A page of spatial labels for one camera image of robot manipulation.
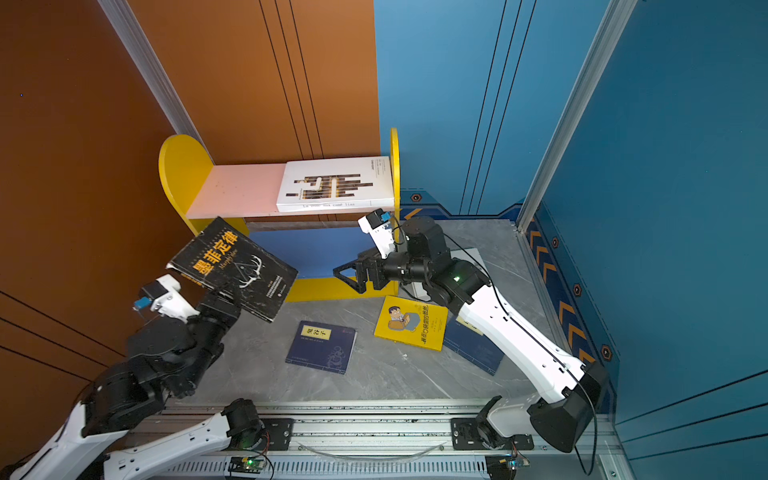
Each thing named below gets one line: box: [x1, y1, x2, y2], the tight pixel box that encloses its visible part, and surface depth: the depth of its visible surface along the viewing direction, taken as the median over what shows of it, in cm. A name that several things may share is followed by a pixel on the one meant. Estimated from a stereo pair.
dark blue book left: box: [285, 320, 358, 375], surface depth 90 cm
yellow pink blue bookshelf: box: [160, 128, 401, 303], surface depth 73 cm
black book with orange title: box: [166, 216, 299, 322], surface depth 60 cm
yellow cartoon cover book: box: [374, 295, 448, 352], surface depth 93 cm
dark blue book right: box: [443, 315, 505, 376], surface depth 89 cm
